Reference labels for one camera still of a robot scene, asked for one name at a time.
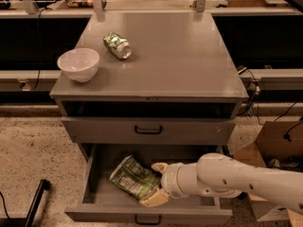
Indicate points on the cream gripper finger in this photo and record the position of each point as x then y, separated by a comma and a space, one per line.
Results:
156, 198
159, 167

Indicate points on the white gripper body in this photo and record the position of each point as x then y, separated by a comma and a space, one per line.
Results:
169, 179

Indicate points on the green jalapeno chip bag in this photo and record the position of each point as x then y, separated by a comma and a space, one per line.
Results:
134, 179

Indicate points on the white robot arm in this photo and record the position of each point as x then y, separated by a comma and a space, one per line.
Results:
217, 175

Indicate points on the open grey lower drawer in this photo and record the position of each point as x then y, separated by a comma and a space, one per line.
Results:
102, 201

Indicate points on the grey metal drawer cabinet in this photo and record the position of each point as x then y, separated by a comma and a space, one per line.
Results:
179, 68

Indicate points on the black metal floor stand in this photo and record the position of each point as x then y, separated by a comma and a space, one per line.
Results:
44, 185

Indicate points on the cardboard box with trash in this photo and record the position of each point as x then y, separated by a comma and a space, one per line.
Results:
278, 145

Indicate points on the green soda can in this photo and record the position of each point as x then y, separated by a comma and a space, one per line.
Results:
117, 45

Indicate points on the white bowl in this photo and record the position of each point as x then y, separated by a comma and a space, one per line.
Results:
79, 64

